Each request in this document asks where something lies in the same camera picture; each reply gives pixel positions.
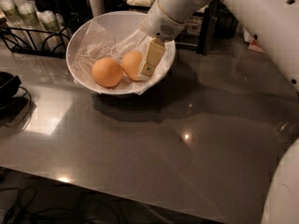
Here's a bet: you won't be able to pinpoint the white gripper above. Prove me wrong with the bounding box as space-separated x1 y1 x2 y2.
137 0 184 80

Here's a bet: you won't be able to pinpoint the orange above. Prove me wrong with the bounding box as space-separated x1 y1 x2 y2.
121 50 145 81
92 57 123 88

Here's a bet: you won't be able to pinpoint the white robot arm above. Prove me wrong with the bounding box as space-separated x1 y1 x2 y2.
142 0 299 224

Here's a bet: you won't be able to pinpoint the white bowl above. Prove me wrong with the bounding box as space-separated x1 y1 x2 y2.
65 10 177 97

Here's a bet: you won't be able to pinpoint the clear plastic bowl liner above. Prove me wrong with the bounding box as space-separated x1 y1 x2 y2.
72 17 173 95

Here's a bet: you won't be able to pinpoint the black condiment shelf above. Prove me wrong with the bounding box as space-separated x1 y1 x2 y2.
122 0 219 55

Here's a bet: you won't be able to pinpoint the white paper cup stack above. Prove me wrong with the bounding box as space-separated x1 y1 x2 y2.
85 0 107 19

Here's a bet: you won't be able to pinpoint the red white packet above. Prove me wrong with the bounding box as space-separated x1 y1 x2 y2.
249 38 264 53

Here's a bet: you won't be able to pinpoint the wrapped cup stack right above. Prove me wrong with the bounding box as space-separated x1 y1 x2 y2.
37 10 64 54

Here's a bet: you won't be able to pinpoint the wrapped cup stack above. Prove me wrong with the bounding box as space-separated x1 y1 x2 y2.
0 0 22 28
37 10 64 54
18 3 43 51

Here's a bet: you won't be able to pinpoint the wrapped cup stack middle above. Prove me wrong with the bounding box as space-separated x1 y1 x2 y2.
18 3 43 51

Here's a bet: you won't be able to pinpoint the wrapped cup stack left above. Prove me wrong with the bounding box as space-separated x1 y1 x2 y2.
0 0 22 28

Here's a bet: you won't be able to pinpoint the black wire basket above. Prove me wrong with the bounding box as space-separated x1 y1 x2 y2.
214 5 239 38

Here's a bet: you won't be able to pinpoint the black wire cup rack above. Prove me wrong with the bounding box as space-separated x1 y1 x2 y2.
0 14 78 59

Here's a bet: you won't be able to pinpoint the black dish on wire stand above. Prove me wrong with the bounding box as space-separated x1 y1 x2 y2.
0 72 32 128

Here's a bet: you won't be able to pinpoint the floor cables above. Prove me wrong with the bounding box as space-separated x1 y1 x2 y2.
0 184 125 224

